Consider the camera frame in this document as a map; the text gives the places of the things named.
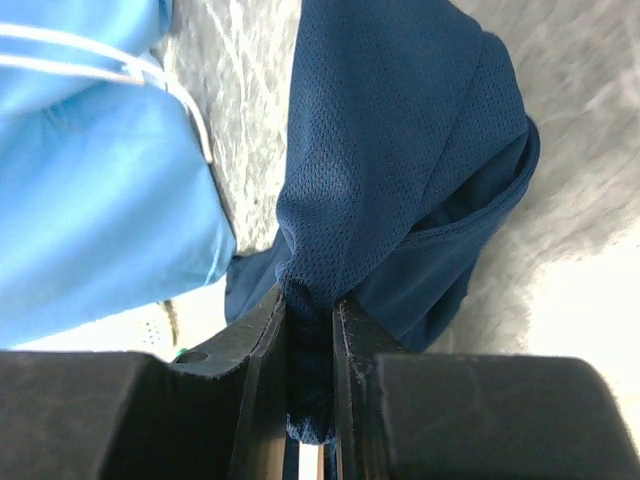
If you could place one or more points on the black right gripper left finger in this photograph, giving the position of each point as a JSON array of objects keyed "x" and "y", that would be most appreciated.
[{"x": 217, "y": 412}]

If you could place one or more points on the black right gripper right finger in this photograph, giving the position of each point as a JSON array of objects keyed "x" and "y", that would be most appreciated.
[{"x": 400, "y": 415}]

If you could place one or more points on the beige hanger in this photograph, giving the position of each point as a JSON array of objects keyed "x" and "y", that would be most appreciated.
[{"x": 302, "y": 461}]

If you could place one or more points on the navy blue shorts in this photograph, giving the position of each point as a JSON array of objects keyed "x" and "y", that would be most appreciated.
[{"x": 408, "y": 145}]

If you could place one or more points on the light blue shorts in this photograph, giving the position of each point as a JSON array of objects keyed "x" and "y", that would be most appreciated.
[{"x": 108, "y": 201}]

